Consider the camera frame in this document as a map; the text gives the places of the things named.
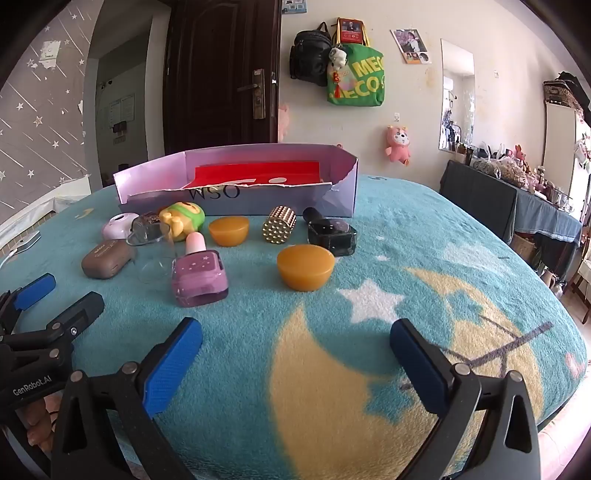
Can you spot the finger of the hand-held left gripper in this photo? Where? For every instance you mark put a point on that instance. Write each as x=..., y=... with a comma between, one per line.
x=34, y=291
x=83, y=314

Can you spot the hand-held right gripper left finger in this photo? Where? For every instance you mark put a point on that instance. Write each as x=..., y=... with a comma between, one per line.
x=173, y=367

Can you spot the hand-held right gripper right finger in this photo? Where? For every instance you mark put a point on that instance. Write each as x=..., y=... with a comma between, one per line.
x=418, y=369

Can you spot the brown earbud case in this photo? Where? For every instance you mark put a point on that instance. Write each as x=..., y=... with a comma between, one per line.
x=105, y=259

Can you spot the clear glass cup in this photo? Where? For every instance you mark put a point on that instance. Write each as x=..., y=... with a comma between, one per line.
x=154, y=263

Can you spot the pink nail polish bottle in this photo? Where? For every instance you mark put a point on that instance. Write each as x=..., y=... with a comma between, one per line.
x=199, y=279

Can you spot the pink round pocket device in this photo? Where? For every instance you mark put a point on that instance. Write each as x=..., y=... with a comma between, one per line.
x=117, y=227

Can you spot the green and yellow toy figure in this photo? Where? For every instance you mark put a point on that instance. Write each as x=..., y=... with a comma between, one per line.
x=182, y=219

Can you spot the small amber round block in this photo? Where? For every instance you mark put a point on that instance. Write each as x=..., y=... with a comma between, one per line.
x=229, y=231

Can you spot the large amber round block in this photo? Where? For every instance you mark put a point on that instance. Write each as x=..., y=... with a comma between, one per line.
x=305, y=268

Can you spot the black nail polish bottle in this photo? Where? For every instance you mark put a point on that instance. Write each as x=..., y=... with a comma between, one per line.
x=331, y=237

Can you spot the gold studded cylinder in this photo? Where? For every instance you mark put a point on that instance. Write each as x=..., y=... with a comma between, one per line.
x=278, y=226

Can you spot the purple cardboard box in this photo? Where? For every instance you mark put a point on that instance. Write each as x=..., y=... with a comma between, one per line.
x=277, y=203

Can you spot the person's left hand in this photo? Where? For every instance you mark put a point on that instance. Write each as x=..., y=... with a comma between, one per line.
x=42, y=422

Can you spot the white plastic sheet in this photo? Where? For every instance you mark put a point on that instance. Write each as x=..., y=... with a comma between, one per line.
x=41, y=203

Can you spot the teal moon print blanket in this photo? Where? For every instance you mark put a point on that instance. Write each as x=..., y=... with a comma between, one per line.
x=286, y=369

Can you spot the beige thermos flask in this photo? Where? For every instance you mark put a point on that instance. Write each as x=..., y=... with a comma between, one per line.
x=550, y=281

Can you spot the dark cloth covered table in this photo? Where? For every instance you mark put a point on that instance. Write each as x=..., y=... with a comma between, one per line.
x=480, y=198

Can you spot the red paper box liner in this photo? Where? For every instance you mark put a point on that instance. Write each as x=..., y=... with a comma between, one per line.
x=258, y=174

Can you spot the row of small table items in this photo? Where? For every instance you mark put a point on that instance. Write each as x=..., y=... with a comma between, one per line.
x=508, y=168

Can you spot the pink plush toy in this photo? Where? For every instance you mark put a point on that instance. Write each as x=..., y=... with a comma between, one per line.
x=398, y=145

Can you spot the dark brown wooden door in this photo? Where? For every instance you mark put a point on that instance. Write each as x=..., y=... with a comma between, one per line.
x=207, y=78

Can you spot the pink plush behind door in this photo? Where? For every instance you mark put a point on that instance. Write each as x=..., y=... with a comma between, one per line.
x=282, y=122

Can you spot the tall white wardrobe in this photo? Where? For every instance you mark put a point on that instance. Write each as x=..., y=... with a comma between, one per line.
x=561, y=138

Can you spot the green tote bag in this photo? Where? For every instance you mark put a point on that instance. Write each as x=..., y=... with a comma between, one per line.
x=364, y=83

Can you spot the red tassel charm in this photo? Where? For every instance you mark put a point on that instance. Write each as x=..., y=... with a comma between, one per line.
x=339, y=85

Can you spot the black backpack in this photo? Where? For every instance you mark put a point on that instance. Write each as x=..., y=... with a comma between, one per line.
x=308, y=55

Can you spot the red and yellow bag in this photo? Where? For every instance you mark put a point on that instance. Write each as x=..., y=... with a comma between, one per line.
x=351, y=30

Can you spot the wall mirror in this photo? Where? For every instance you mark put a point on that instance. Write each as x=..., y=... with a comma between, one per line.
x=457, y=92

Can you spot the wall photo print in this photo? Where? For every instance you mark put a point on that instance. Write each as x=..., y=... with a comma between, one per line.
x=411, y=46

